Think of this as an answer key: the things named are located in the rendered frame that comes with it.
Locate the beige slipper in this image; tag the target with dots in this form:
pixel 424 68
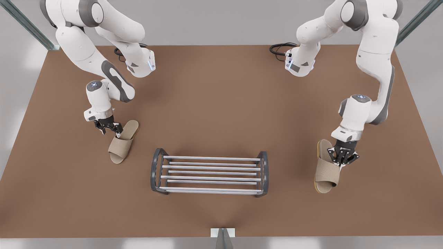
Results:
pixel 325 169
pixel 122 141

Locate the grey metal shoe rack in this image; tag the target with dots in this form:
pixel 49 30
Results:
pixel 209 172

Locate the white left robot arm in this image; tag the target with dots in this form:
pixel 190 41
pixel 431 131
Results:
pixel 375 52

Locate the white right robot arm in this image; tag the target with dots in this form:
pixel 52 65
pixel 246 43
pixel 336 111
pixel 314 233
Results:
pixel 83 52

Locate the silver frame post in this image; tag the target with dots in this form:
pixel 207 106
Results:
pixel 27 25
pixel 223 238
pixel 413 21

